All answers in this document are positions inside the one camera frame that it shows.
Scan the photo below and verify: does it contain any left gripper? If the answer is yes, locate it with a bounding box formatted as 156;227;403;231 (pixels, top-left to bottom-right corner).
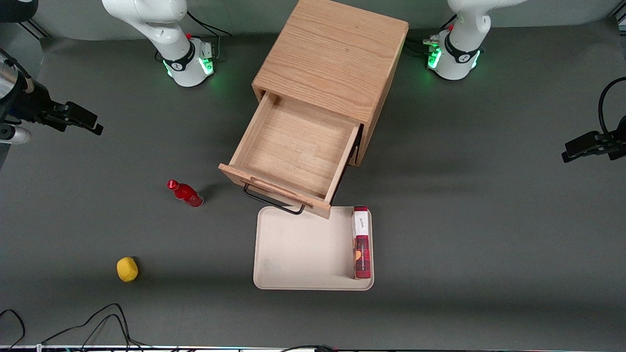
561;115;626;163

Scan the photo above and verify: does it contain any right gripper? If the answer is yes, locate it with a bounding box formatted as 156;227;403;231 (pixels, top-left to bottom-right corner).
0;82;104;136

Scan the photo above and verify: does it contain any black metal drawer handle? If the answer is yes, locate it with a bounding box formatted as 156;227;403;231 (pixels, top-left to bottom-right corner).
243;183;306;216

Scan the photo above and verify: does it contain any wooden drawer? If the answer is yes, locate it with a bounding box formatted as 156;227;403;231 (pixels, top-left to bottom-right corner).
219;89;363;220

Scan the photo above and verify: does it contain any wooden drawer cabinet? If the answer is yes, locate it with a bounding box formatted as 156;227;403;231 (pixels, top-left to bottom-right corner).
252;0;409;167

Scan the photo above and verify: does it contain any red bottle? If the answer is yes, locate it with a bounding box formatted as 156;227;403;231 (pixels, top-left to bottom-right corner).
167;179;204;208

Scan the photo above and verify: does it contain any yellow lemon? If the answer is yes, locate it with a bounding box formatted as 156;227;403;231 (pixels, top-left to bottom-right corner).
116;257;139;283

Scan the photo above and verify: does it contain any red and white carton box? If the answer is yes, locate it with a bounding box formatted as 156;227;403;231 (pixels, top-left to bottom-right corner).
352;205;372;279

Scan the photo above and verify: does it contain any beige plastic tray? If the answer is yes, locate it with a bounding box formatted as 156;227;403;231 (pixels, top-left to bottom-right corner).
253;206;375;291

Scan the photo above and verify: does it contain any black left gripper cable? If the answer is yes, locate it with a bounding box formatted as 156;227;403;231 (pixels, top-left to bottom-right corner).
599;77;626;135

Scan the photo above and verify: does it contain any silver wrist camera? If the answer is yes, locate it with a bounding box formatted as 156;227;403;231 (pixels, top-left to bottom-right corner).
0;125;33;146

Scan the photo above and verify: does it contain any black right arm base cable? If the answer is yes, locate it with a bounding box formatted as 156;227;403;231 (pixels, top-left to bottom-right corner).
186;10;234;62

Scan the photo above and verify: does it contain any black arm base cable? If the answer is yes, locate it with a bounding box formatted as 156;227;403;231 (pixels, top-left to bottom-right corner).
186;10;234;62
405;15;458;54

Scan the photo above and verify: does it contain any black left arm base cable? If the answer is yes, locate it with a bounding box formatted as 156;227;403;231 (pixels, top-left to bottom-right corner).
405;15;458;54

